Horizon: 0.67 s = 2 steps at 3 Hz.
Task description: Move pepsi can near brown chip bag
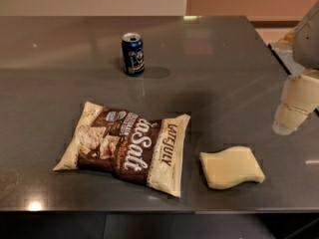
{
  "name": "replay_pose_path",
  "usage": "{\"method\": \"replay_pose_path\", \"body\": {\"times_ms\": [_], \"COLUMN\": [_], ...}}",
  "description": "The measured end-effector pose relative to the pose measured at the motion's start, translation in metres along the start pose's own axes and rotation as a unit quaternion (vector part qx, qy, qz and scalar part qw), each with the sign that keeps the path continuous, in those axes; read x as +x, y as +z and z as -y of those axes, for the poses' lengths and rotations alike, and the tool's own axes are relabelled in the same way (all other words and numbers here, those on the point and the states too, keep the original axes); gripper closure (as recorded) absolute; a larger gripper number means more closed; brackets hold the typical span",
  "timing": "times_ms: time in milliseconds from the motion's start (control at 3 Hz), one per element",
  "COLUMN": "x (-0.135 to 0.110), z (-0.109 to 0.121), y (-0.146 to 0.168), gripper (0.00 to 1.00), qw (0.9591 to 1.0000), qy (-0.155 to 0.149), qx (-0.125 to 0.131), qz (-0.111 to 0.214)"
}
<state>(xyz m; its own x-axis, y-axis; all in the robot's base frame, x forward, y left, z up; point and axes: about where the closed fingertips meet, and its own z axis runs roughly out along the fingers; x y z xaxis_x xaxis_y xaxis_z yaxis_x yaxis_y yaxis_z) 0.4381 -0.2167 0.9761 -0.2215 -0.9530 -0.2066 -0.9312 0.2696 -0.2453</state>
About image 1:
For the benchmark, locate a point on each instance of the blue pepsi can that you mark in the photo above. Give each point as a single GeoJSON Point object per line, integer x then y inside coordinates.
{"type": "Point", "coordinates": [133, 54]}

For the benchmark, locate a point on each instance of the brown chip bag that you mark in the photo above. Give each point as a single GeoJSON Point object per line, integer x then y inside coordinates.
{"type": "Point", "coordinates": [134, 149]}

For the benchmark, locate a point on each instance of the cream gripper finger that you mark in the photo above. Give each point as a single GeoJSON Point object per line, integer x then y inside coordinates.
{"type": "Point", "coordinates": [300, 97]}

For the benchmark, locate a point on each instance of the yellow sponge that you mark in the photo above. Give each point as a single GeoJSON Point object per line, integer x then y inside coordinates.
{"type": "Point", "coordinates": [230, 167]}

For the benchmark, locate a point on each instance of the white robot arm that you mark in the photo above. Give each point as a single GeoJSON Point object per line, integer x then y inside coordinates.
{"type": "Point", "coordinates": [305, 40]}

